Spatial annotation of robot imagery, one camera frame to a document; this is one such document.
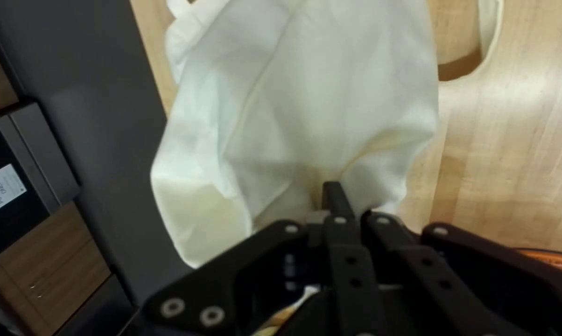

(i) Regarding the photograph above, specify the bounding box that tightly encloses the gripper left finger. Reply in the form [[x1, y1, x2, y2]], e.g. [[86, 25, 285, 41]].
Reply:
[[136, 182, 391, 336]]

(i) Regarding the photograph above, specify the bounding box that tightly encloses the white paper note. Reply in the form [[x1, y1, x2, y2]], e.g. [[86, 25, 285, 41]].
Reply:
[[0, 163, 28, 219]]

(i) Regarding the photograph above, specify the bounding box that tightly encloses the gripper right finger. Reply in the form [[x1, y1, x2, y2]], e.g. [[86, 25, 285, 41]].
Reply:
[[358, 211, 562, 336]]

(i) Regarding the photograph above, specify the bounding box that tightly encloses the light wooden chair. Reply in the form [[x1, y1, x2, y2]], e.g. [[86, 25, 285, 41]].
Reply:
[[131, 0, 562, 257]]

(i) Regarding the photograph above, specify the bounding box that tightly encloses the wooden cabinet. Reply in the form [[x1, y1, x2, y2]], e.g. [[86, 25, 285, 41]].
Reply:
[[0, 33, 112, 336]]

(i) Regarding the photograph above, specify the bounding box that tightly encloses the white cloth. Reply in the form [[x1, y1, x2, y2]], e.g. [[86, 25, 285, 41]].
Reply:
[[150, 0, 503, 270]]

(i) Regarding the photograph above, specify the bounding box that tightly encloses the black and grey appliance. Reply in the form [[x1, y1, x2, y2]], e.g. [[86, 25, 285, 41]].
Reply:
[[0, 102, 81, 257]]

